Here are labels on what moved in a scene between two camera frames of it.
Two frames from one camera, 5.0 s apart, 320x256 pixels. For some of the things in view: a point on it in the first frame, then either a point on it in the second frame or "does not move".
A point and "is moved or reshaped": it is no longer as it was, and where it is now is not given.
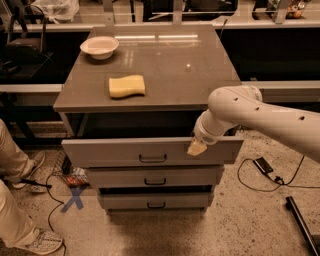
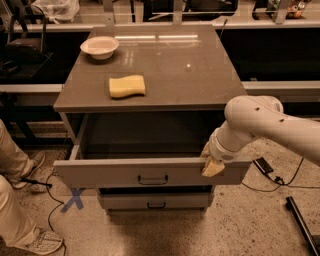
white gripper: (206, 134) → (221, 151)
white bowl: (100, 47) does not move
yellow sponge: (126, 86) does not move
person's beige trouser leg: (15, 228) does not move
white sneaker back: (34, 164) does not move
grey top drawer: (147, 152) is moved or reshaped
